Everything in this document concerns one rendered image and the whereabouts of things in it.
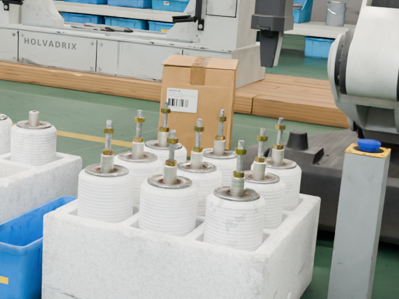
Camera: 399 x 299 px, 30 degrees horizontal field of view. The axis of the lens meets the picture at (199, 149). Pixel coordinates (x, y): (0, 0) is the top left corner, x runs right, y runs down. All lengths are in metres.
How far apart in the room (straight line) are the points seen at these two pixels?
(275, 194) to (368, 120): 0.61
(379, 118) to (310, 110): 1.39
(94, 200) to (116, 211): 0.04
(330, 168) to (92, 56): 2.16
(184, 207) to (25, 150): 0.49
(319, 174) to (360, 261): 0.39
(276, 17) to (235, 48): 2.23
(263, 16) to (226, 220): 0.33
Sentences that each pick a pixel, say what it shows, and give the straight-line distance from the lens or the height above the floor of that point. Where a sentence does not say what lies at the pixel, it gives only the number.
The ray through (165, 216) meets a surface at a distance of 1.21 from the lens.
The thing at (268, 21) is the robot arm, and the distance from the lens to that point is 1.20.
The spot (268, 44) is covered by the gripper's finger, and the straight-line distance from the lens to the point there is 1.24.
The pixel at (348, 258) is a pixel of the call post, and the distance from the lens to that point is 1.35.
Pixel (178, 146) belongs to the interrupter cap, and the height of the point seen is 0.25.
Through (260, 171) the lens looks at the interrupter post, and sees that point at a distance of 1.30.
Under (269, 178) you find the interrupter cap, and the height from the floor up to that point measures 0.25.
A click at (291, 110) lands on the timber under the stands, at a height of 0.05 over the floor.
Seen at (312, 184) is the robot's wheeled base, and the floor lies 0.15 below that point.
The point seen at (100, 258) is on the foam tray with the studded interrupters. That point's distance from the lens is 1.25.
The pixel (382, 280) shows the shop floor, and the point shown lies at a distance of 1.61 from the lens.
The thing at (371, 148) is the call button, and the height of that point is 0.32.
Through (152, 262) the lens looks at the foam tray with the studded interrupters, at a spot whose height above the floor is 0.14.
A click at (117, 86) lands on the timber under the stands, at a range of 3.53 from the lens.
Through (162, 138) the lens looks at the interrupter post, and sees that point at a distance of 1.48.
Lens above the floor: 0.59
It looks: 13 degrees down
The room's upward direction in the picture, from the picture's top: 4 degrees clockwise
